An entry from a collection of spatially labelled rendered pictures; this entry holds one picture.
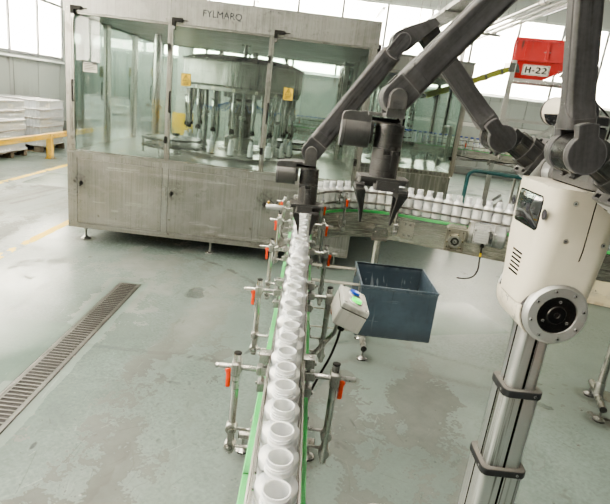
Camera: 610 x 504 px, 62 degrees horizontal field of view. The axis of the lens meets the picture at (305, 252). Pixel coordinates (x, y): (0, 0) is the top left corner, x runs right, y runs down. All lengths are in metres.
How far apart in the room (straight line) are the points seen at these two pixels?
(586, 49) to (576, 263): 0.50
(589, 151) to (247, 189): 4.14
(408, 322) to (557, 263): 0.90
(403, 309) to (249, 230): 3.19
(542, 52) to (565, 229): 7.07
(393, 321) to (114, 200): 3.77
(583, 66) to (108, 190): 4.70
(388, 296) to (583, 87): 1.18
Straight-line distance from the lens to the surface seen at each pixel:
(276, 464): 0.76
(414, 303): 2.09
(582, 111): 1.15
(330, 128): 1.49
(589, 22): 1.15
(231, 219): 5.09
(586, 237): 1.36
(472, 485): 1.73
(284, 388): 0.90
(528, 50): 8.31
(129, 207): 5.32
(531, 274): 1.37
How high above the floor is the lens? 1.62
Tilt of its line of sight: 17 degrees down
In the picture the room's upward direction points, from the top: 7 degrees clockwise
